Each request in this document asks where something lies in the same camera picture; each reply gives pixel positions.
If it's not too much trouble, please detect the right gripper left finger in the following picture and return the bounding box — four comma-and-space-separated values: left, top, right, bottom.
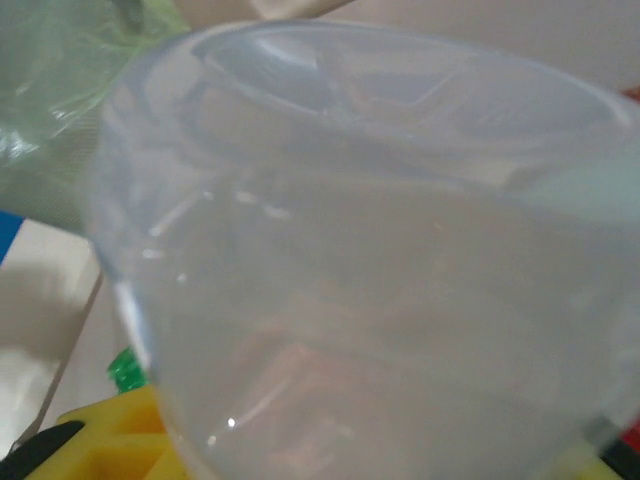
0, 384, 186, 480

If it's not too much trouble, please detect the frosted plastic cup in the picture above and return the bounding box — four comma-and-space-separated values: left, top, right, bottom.
82, 19, 640, 480

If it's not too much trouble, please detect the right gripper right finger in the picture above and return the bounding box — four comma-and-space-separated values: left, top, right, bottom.
594, 419, 640, 480

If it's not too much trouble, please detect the green bottle yellow cap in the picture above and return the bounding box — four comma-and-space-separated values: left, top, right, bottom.
107, 347, 151, 396

